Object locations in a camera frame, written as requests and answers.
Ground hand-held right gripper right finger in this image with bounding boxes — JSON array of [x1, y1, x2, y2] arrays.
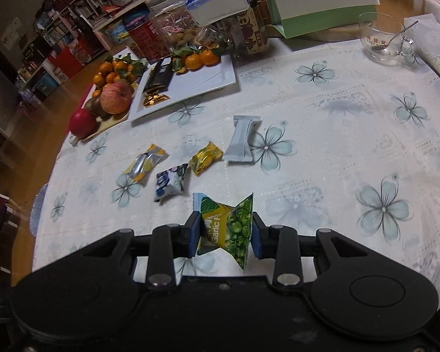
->
[[252, 211, 371, 287]]

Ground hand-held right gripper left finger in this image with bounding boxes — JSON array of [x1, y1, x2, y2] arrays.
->
[[80, 211, 202, 290]]

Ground green pea snack packet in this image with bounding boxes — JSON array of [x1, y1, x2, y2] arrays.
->
[[192, 192, 254, 272]]

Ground blue white snack packet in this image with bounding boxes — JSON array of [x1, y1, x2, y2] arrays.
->
[[154, 163, 189, 203]]

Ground gold patterned snack packet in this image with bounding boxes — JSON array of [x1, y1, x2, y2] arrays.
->
[[189, 141, 224, 177]]

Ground yellow silver snack packet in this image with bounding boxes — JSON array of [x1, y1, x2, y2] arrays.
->
[[124, 144, 169, 183]]

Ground grey white snack packet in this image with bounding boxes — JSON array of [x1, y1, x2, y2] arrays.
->
[[223, 115, 262, 164]]

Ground white floral tablecloth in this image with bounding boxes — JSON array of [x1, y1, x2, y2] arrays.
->
[[31, 40, 440, 290]]

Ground wooden fruit tray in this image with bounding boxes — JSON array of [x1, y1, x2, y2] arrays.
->
[[79, 81, 140, 142]]

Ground gold candy wrapper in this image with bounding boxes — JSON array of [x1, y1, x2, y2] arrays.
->
[[143, 94, 170, 107]]

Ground white rectangular plate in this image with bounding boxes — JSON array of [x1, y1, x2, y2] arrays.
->
[[128, 46, 237, 123]]

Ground red apple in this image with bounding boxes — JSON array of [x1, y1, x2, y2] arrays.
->
[[69, 108, 98, 138]]

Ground striped pink apple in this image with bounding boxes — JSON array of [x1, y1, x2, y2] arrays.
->
[[100, 81, 133, 115]]

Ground dark brown fruit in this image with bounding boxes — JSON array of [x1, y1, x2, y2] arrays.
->
[[86, 97, 107, 117]]

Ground dark chocolate packet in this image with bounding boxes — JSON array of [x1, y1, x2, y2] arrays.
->
[[143, 57, 175, 94]]

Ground small tangerine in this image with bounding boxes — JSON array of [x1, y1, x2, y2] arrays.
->
[[185, 53, 203, 71], [200, 48, 221, 67]]

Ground pile of tangerines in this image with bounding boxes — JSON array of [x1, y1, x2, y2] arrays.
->
[[92, 53, 149, 87]]

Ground red can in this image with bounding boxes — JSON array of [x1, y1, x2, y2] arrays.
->
[[126, 15, 169, 65]]

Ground brown labelled jar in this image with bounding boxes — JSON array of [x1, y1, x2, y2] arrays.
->
[[205, 0, 270, 59]]

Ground glass jar of nuts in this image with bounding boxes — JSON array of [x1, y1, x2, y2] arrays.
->
[[147, 0, 202, 50]]

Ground red paper bags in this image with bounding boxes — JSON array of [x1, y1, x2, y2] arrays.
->
[[48, 38, 92, 68]]

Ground metal spoon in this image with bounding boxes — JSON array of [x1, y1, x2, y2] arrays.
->
[[371, 20, 419, 53]]

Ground clear glass cup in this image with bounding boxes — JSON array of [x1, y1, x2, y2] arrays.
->
[[358, 12, 416, 62]]

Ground tall bookshelf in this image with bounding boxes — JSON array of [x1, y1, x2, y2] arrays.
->
[[18, 0, 107, 92]]

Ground folded floral cloth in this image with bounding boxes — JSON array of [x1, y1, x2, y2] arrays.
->
[[403, 13, 440, 92]]

